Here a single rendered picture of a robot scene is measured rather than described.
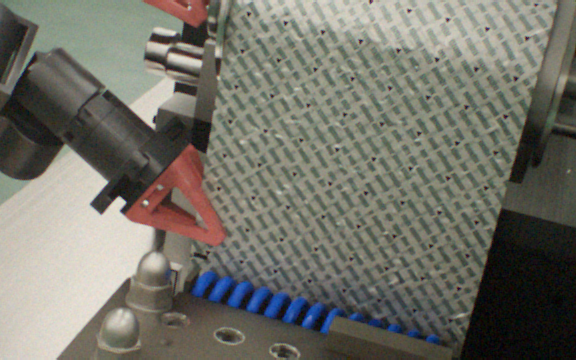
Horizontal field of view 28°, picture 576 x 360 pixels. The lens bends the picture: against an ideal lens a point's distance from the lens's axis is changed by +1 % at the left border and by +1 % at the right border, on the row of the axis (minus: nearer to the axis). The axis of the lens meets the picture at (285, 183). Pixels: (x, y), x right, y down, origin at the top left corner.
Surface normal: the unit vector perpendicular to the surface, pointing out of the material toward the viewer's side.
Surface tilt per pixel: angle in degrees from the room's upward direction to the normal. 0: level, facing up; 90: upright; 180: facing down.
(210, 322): 0
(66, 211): 0
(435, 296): 90
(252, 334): 0
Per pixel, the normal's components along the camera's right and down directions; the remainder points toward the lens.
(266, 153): -0.25, 0.34
